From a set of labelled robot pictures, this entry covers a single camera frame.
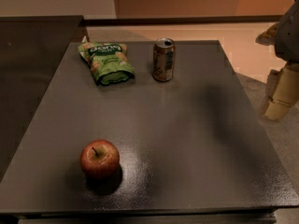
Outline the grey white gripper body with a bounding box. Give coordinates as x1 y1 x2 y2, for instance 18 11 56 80
275 0 299 63

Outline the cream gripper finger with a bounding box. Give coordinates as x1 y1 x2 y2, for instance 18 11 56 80
262 63 299 120
255 23 278 46

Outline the orange soda can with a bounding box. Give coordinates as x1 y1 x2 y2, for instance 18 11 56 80
152 37 176 82

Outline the green snack bag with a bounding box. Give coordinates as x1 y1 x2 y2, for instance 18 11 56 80
78 42 135 86

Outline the red apple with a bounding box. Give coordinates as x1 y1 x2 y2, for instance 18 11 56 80
80 140 120 180

